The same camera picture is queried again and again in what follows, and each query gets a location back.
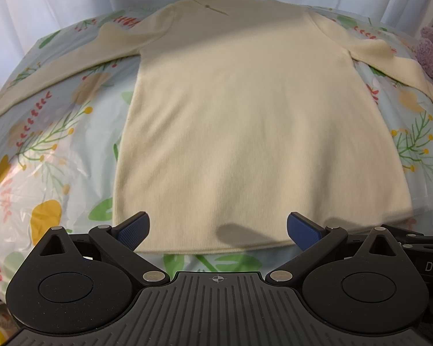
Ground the cream knit sweater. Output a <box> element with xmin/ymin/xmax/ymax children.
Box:
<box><xmin>0</xmin><ymin>0</ymin><xmax>433</xmax><ymax>254</ymax></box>

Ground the floral bed sheet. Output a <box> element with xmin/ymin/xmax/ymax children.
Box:
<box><xmin>0</xmin><ymin>5</ymin><xmax>433</xmax><ymax>296</ymax></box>

